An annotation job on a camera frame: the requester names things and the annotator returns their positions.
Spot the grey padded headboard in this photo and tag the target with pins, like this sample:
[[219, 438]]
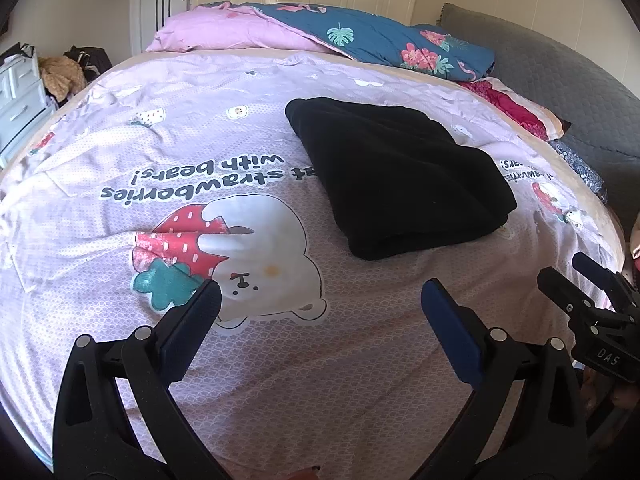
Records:
[[550, 60]]

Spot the red floral pillow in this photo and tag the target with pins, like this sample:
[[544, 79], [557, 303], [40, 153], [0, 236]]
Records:
[[515, 107]]

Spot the blue patterned pillow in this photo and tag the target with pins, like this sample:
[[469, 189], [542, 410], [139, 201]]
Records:
[[582, 170]]

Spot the blue floral quilt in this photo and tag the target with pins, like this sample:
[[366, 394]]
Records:
[[370, 30]]

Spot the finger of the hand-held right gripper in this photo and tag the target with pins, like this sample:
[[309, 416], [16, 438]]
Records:
[[607, 280], [565, 292]]

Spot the pink printed bedsheet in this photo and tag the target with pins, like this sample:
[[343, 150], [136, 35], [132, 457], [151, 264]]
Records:
[[350, 360]]

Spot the white drawer cabinet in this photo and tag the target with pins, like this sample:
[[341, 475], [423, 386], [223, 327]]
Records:
[[20, 105]]

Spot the black shopping bag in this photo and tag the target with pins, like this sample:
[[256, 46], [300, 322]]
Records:
[[17, 55]]

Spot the white door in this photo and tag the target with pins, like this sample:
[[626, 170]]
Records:
[[142, 10]]

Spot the person's right hand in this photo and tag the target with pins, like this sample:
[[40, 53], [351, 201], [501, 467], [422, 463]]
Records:
[[625, 399]]

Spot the black long-sleeve shirt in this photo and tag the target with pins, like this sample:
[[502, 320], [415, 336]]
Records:
[[400, 175]]

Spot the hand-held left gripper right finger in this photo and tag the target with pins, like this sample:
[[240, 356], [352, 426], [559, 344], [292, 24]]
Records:
[[452, 335]]

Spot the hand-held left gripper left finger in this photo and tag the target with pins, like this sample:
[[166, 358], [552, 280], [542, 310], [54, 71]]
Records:
[[190, 330]]

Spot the brown crumpled cloth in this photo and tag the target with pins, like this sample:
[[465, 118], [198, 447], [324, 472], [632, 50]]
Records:
[[62, 77]]

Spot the pink pillow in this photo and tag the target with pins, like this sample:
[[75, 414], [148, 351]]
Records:
[[225, 30]]

